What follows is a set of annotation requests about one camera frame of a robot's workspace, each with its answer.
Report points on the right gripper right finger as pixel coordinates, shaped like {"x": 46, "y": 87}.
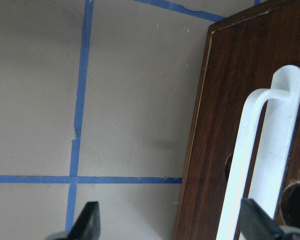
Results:
{"x": 256, "y": 224}

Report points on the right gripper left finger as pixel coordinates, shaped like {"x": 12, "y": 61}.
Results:
{"x": 86, "y": 227}

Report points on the white drawer handle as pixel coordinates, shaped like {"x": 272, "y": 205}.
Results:
{"x": 282, "y": 101}

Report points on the brown wooden drawer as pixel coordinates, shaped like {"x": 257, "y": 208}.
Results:
{"x": 242, "y": 52}

